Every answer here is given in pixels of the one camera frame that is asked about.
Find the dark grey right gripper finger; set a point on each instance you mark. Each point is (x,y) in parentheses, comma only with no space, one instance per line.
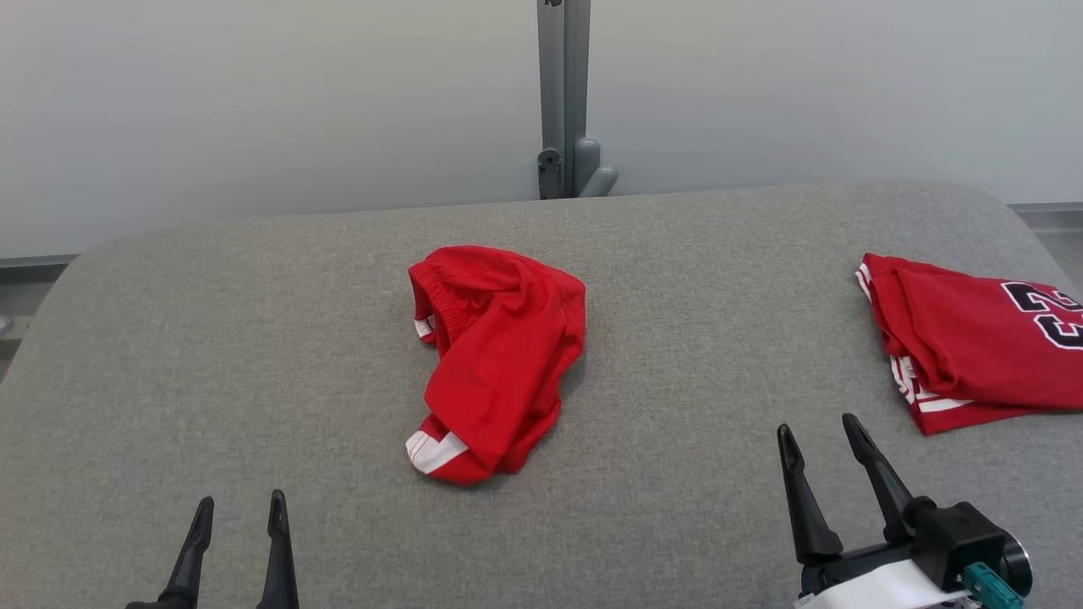
(808,516)
(884,486)

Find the grey metal upright post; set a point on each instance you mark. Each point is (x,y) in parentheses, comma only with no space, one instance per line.
(563,76)

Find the red shorts with white trim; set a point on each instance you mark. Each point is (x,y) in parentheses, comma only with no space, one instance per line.
(499,364)

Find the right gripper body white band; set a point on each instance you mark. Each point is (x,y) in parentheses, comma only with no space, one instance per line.
(871,584)

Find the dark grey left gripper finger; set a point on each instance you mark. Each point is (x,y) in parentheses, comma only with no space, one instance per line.
(190,567)
(279,567)

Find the dark grey hinge plate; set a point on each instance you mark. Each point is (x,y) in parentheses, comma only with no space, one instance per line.
(550,173)

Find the light grey rounded brace tube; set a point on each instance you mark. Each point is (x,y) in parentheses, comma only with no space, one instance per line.
(592,165)

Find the red basketball jersey number 23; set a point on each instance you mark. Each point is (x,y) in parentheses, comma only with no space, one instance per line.
(973,355)

